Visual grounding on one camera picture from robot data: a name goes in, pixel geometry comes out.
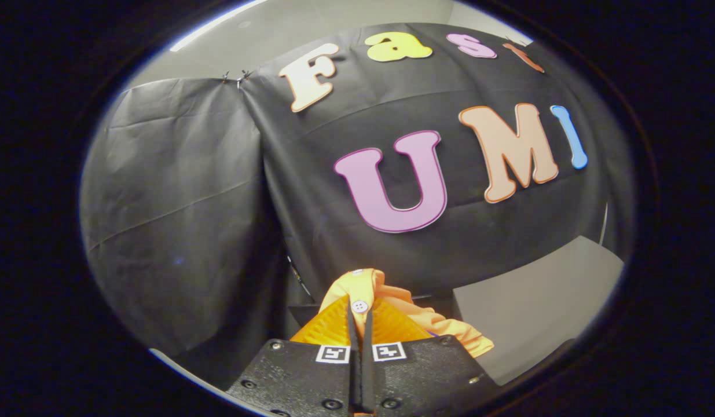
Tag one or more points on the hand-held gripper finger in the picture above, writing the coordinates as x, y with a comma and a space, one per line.
367, 382
355, 382

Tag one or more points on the yellow orange shirt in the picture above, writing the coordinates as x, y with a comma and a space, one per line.
426, 324

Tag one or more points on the beige cabinet with grey top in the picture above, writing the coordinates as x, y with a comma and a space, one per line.
536, 301

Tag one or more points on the black backdrop cloth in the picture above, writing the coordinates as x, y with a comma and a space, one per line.
183, 202

